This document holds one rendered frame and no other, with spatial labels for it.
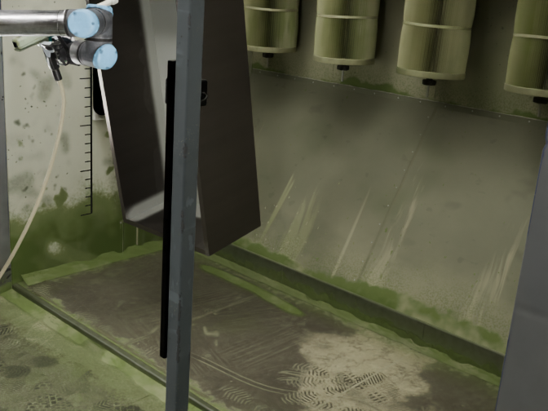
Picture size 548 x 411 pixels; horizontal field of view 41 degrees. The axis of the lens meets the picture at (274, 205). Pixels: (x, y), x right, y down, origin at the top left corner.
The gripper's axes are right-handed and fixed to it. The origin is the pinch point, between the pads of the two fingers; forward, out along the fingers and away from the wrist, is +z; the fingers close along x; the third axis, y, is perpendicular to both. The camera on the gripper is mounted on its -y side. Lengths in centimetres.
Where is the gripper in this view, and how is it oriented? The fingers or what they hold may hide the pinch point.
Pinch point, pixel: (44, 39)
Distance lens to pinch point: 294.8
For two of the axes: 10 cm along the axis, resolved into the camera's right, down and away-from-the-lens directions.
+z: -7.8, -2.5, 5.7
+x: 6.0, -5.4, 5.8
